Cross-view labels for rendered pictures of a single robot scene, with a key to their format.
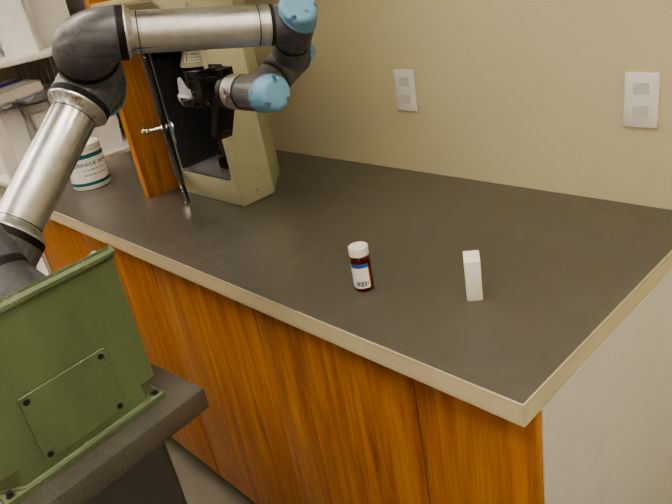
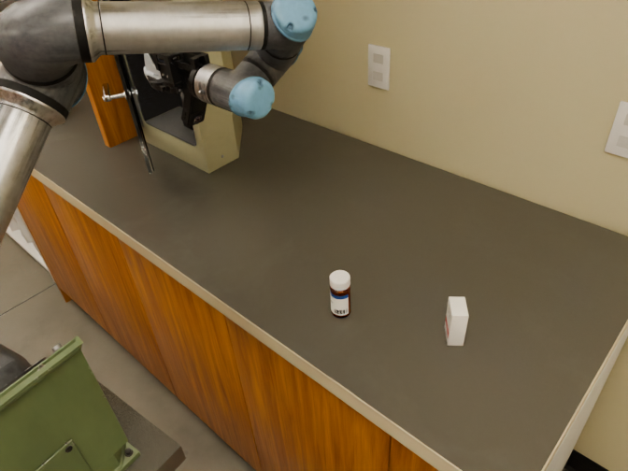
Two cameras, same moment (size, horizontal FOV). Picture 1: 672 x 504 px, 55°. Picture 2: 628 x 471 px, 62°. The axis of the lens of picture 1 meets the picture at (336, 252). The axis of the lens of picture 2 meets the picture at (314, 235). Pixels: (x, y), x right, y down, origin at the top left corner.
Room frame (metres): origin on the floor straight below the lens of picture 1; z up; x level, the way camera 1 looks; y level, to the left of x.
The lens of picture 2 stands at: (0.40, 0.06, 1.69)
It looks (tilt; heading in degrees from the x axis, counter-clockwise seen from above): 39 degrees down; 355
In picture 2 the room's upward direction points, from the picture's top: 4 degrees counter-clockwise
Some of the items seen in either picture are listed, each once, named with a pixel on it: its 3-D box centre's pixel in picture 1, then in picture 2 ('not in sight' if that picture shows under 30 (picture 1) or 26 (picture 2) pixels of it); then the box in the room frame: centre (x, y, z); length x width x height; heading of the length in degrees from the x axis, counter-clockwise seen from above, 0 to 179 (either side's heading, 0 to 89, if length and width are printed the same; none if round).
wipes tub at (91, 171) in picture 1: (85, 163); not in sight; (2.17, 0.79, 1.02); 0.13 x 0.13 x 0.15
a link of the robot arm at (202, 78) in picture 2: (236, 92); (212, 85); (1.40, 0.15, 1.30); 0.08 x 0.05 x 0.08; 131
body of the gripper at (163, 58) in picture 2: (214, 87); (187, 72); (1.46, 0.20, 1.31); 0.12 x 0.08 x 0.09; 41
